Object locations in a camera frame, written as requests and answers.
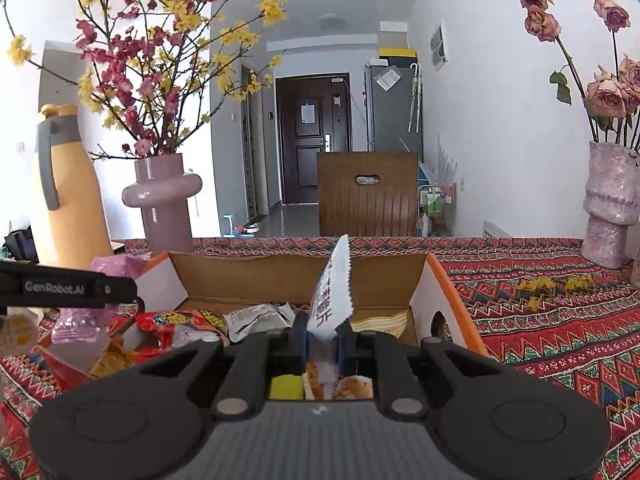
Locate white dried grass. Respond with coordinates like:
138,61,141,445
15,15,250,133
420,132,458,186

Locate light green snack packet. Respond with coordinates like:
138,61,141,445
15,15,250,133
270,374,303,401

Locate grey refrigerator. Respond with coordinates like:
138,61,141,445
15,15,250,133
364,62,425,153

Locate yellow box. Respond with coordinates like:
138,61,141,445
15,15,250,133
378,47,418,66

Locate orange brown snack packet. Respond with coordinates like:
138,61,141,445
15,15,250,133
90,345,142,380

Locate textured pink vase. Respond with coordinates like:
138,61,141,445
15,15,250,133
581,141,640,270

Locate white wall panel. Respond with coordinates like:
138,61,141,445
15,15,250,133
430,21,449,72

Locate black bag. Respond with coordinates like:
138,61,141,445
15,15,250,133
1,229,40,264

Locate large pink snack packet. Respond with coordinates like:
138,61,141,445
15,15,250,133
52,254,151,343

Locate folded white umbrella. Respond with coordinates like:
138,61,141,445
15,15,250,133
407,63,423,133

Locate white labelled snack packet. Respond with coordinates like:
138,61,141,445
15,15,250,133
222,302,296,346

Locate white cracker packet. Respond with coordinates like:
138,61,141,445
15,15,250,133
304,234,374,402

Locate fallen yellow petals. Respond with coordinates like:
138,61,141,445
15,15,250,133
517,274,595,311

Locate dark brown door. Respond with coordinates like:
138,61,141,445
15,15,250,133
276,75,352,206

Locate pink ring-shaped vase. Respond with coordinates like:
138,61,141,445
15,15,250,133
121,154,203,253

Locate long beige snack packet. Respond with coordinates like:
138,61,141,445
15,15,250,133
352,310,408,339

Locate yellow thermos jug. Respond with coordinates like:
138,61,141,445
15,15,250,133
30,104,115,267

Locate white paper note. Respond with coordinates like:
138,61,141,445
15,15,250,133
376,67,401,92

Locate red cardboard box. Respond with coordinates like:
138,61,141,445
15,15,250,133
39,251,489,392

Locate dried pink roses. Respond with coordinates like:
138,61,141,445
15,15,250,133
515,0,640,153

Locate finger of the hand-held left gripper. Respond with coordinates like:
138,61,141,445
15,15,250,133
97,276,139,306

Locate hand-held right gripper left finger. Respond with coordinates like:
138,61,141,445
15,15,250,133
132,311,309,419

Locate pink and yellow blossom branches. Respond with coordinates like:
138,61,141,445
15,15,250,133
2,0,291,161

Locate small trolley rack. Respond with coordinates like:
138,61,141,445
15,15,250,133
417,184,457,237

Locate red snack packet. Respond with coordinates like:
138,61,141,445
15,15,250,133
135,310,226,348

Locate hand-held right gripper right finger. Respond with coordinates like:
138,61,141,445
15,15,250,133
338,321,507,419

